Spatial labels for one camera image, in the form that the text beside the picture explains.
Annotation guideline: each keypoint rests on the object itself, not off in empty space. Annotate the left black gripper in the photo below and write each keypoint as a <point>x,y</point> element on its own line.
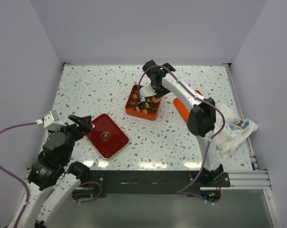
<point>84,125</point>

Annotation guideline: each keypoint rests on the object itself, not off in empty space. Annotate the red cookie tray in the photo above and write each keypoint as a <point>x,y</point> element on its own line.
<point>107,137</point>

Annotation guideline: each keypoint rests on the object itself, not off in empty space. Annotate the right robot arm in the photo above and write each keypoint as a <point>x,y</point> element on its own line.
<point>205,120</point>

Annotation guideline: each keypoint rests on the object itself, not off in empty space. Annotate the orange compartment cookie box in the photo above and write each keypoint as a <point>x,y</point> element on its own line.
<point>131,104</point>

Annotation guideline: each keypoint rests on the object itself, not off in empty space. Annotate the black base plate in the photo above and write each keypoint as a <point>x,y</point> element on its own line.
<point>151,182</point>

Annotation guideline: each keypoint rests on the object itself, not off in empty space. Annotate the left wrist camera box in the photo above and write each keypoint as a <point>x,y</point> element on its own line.
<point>52,122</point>

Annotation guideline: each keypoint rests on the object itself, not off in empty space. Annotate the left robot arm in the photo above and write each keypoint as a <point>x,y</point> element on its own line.
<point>52,177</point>

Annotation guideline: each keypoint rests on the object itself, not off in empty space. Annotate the orange box lid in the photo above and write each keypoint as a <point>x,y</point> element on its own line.
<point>182,109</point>

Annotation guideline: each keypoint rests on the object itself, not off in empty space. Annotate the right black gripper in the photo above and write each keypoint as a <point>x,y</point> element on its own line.
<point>159,93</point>

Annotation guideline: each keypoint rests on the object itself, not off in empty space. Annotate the white crumpled plastic bag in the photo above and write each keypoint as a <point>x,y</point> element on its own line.
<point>235,132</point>

